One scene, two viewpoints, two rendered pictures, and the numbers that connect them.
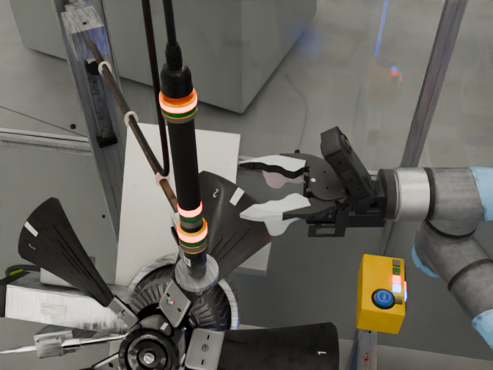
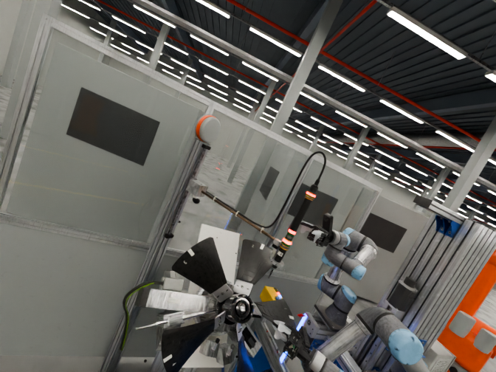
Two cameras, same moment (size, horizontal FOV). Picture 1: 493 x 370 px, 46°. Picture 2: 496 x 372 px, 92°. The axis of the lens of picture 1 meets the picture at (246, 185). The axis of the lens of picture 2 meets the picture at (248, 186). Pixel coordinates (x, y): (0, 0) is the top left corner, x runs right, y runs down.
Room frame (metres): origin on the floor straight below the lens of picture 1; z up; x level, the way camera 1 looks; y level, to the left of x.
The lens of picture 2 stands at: (-0.17, 0.91, 1.88)
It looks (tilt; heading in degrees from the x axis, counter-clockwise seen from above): 8 degrees down; 325
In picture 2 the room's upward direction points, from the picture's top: 25 degrees clockwise
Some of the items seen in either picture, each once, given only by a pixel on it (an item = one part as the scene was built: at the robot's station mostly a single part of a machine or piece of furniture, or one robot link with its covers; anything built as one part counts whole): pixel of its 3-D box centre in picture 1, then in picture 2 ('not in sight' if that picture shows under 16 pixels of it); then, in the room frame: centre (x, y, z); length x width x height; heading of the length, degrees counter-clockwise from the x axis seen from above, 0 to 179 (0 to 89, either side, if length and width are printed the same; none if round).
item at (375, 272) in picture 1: (379, 294); (271, 300); (0.77, -0.32, 1.02); 0.16 x 0.10 x 0.11; 171
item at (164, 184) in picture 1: (130, 119); (236, 214); (0.82, 0.21, 1.54); 0.54 x 0.01 x 0.01; 26
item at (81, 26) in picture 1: (84, 31); (195, 187); (1.11, 0.35, 1.54); 0.10 x 0.07 x 0.08; 26
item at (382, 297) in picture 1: (383, 298); not in sight; (0.73, -0.32, 1.08); 0.04 x 0.04 x 0.02
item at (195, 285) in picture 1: (192, 251); (279, 252); (0.55, 0.08, 1.50); 0.09 x 0.07 x 0.10; 26
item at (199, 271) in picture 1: (188, 188); (295, 224); (0.54, 0.08, 1.65); 0.04 x 0.04 x 0.46
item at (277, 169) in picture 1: (273, 175); (303, 227); (0.59, -0.04, 1.63); 0.09 x 0.03 x 0.06; 69
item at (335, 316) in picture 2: not in sight; (338, 311); (0.59, -0.79, 1.09); 0.15 x 0.15 x 0.10
